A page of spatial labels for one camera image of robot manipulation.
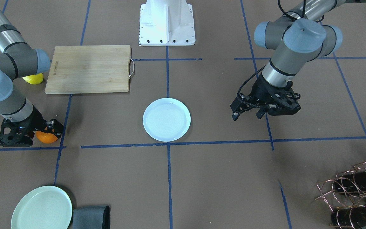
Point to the copper wire bottle rack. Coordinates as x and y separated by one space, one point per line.
335 200

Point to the light green plate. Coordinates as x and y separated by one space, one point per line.
46 207

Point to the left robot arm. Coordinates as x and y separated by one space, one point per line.
296 38

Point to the orange fruit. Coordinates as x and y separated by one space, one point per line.
46 138

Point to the dark green wine bottle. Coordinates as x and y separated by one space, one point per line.
354 182

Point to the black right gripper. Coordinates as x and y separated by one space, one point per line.
36 119

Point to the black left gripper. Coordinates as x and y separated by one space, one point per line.
260 90

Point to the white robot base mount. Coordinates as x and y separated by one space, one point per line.
166 22

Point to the lower yellow lemon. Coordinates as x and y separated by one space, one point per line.
34 79

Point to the wooden cutting board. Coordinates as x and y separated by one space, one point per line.
81 69

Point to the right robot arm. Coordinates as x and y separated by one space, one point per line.
17 59

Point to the light blue plate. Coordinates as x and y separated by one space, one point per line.
166 119

